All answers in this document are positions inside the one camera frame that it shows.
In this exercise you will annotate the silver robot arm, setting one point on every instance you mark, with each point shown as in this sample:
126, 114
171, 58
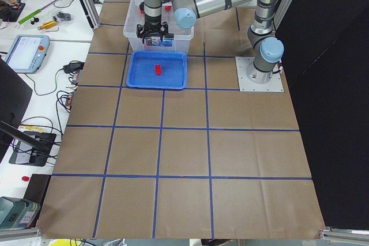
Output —
268, 49

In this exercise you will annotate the black electronics box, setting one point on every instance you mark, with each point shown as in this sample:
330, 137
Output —
25, 154

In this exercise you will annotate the blue teach pendant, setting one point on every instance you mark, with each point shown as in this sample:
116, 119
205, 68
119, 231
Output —
27, 53

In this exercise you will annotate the brass cylinder tool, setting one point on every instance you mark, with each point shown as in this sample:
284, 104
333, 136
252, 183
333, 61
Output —
47, 25

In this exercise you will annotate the green device case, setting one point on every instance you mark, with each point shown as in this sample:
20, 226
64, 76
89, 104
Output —
17, 213

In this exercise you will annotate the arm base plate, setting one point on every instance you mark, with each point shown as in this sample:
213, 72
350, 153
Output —
252, 80

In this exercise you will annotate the blue plastic tray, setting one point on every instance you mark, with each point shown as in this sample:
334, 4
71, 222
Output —
141, 73

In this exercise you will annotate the green handled reacher grabber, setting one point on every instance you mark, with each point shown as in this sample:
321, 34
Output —
31, 15

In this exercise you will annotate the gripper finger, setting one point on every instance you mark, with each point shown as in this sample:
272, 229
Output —
141, 32
164, 31

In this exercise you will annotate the black monitor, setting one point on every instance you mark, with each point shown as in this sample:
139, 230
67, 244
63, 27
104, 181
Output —
15, 97

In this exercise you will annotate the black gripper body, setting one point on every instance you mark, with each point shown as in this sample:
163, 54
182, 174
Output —
152, 22

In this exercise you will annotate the clear plastic storage box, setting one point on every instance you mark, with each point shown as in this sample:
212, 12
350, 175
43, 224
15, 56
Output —
179, 42

